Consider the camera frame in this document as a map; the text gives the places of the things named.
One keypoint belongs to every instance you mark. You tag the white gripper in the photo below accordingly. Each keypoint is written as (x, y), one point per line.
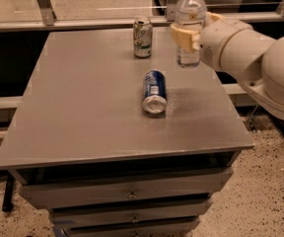
(221, 40)

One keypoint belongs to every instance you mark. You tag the clear plastic water bottle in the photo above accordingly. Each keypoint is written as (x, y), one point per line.
(191, 16)

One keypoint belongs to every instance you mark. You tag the blue pepsi can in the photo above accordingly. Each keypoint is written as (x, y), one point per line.
(154, 92)

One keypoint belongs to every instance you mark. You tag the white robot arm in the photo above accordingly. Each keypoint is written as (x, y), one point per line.
(268, 91)

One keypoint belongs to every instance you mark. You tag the green 7up can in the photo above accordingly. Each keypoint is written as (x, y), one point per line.
(142, 37)

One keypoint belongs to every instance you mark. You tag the grey drawer cabinet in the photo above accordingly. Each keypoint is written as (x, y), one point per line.
(81, 117)

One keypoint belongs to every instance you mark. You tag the bottom grey drawer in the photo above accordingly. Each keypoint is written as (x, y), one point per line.
(141, 229)

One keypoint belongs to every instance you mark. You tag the grey drawer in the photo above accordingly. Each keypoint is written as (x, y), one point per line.
(130, 213)
(141, 229)
(162, 185)

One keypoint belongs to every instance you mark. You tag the top grey drawer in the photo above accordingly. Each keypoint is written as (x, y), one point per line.
(162, 185)

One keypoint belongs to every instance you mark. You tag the middle grey drawer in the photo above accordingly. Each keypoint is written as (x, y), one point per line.
(130, 213)

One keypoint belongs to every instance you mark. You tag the metal railing frame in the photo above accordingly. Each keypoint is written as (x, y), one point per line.
(103, 14)

